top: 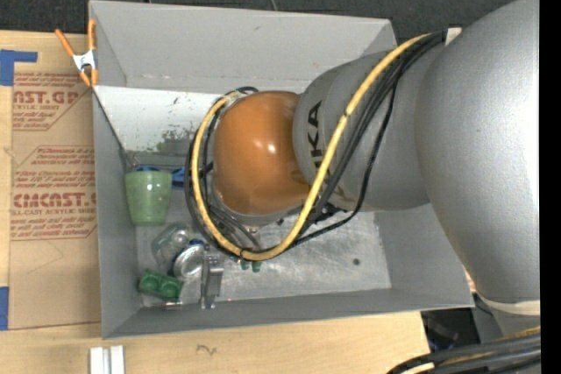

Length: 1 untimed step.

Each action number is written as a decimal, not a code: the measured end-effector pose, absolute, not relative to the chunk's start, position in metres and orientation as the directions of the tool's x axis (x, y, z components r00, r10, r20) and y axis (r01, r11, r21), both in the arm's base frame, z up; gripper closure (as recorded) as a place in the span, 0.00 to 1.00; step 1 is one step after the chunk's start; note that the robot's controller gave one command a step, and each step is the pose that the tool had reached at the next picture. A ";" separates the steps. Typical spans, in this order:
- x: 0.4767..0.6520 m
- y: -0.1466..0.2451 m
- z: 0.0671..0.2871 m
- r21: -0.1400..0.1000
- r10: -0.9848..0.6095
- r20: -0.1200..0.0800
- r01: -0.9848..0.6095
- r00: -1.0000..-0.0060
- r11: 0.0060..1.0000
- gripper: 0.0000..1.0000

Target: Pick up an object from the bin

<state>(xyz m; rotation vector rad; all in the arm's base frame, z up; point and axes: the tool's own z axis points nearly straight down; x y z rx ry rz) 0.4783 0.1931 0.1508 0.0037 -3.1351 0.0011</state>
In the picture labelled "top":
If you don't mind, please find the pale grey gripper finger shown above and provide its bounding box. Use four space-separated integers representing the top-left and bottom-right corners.
200 254 212 311
209 254 225 311

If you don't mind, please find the green toy brick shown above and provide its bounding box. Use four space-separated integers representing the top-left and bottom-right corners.
138 268 186 302

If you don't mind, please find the grey metal bin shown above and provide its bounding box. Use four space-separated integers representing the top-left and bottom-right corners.
87 0 477 341

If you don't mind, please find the pale green cup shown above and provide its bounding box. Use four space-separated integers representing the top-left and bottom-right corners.
124 169 174 228

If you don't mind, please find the brown cardboard board red print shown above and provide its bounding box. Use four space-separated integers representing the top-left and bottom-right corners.
0 29 103 332

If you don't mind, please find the blue ring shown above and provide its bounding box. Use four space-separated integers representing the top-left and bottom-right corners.
133 163 186 190

